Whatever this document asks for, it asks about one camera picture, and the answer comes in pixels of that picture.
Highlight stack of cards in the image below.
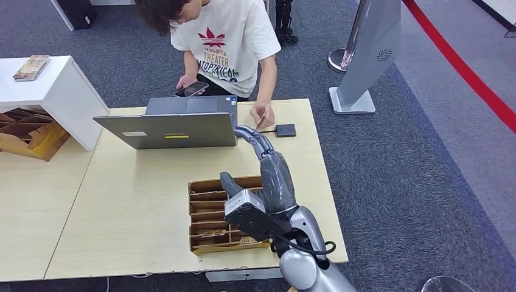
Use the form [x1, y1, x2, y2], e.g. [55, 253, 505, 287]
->
[13, 54, 51, 83]

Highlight black robot legs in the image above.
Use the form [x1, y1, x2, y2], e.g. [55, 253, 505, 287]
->
[274, 0, 300, 44]

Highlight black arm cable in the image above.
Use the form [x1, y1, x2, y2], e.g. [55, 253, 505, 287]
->
[274, 234, 336, 257]

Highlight person's right hand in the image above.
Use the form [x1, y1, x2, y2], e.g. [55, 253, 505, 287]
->
[176, 74, 204, 97]

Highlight white furniture frame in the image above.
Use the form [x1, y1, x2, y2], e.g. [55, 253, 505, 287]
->
[50, 0, 136, 32]

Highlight chrome stanchion post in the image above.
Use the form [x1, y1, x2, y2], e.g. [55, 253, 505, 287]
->
[327, 0, 372, 74]

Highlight clear round object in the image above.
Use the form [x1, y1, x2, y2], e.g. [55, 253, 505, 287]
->
[420, 276, 478, 292]

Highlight black smartphone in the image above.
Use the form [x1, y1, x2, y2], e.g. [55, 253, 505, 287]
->
[173, 81, 210, 98]

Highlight person's left hand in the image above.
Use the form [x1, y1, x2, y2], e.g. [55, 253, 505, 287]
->
[249, 102, 276, 131]

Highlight white bar under desk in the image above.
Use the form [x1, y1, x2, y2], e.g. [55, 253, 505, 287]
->
[205, 267, 284, 283]

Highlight grey kiosk stand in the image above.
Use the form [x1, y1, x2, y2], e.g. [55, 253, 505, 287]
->
[329, 0, 402, 115]

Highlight spare wooden card organizer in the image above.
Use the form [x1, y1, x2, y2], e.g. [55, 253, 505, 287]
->
[0, 107, 72, 162]

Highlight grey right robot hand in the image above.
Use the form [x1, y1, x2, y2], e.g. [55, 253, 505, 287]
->
[219, 125, 299, 215]

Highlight black box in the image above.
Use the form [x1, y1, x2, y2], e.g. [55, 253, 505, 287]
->
[57, 0, 98, 30]

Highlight white side table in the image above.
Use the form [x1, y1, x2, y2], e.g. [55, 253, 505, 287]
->
[0, 55, 110, 152]

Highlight small black card reader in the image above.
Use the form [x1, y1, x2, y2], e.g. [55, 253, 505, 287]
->
[275, 123, 297, 139]

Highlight grey laptop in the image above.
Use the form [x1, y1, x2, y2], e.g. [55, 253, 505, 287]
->
[92, 95, 239, 151]

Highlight person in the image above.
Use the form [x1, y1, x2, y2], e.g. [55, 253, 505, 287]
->
[134, 0, 282, 131]

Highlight red barrier belt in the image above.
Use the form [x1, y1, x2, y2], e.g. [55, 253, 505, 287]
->
[403, 0, 516, 134]

